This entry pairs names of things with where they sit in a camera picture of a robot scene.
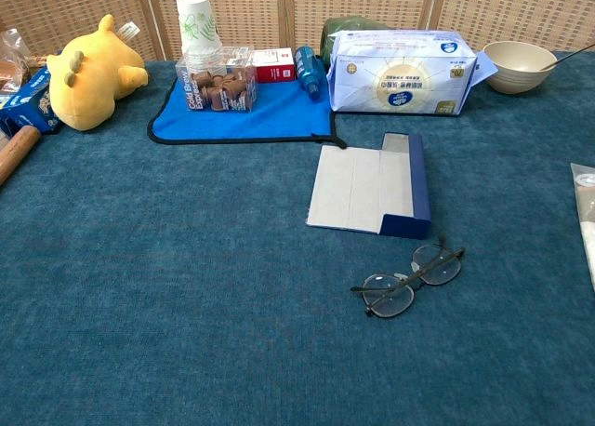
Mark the black thin-frame glasses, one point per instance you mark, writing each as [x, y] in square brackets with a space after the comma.
[403, 281]

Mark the clear bag with white garment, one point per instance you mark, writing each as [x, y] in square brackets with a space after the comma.
[586, 212]

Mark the wooden rolling pin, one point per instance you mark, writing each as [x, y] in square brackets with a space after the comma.
[18, 151]

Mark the red and white carton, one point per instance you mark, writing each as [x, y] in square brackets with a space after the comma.
[274, 70]

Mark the yellow plush toy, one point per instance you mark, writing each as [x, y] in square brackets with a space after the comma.
[93, 82]

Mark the white and blue tissue pack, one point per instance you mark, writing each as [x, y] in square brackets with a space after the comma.
[400, 72]

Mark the beige bowl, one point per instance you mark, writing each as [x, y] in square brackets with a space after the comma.
[516, 79]

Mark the clear coffee capsule box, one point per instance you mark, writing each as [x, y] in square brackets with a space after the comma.
[218, 91]

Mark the woven rattan folding screen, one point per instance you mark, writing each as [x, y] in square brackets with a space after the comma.
[372, 3]

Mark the bagged brown pastry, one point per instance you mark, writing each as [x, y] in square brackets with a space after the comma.
[11, 68]

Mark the white paper cup stack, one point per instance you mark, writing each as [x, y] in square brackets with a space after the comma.
[197, 21]

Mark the blue plastic bottle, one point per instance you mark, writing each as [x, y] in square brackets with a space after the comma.
[309, 70]

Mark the dark blue snack box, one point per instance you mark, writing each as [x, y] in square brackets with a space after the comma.
[28, 105]

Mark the teal fabric table cover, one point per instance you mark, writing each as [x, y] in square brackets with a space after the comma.
[186, 258]

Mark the blue cloth with black trim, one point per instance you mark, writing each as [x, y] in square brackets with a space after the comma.
[279, 119]

